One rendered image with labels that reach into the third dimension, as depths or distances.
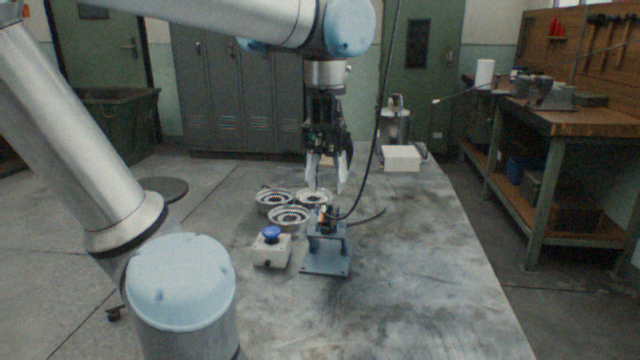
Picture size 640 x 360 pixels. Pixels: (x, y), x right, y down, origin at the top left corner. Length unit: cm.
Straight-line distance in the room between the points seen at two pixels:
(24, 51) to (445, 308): 71
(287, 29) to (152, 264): 30
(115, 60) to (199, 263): 455
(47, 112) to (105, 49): 451
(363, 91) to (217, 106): 148
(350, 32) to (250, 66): 333
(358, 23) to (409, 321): 50
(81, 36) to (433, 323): 482
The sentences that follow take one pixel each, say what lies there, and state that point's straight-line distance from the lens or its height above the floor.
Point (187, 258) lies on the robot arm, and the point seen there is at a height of 103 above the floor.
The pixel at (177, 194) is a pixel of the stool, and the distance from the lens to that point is 176.
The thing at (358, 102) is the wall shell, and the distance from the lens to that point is 417.
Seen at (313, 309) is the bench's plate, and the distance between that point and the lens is 74.
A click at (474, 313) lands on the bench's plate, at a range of 78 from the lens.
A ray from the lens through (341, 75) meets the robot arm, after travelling 67.
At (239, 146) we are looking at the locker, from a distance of 399.
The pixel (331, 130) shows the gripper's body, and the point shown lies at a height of 111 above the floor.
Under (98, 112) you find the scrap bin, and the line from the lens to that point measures 391.
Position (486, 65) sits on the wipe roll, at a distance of 307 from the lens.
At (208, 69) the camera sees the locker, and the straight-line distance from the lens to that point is 394.
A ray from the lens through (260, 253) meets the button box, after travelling 84.
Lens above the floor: 128
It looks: 22 degrees down
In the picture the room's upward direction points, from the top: straight up
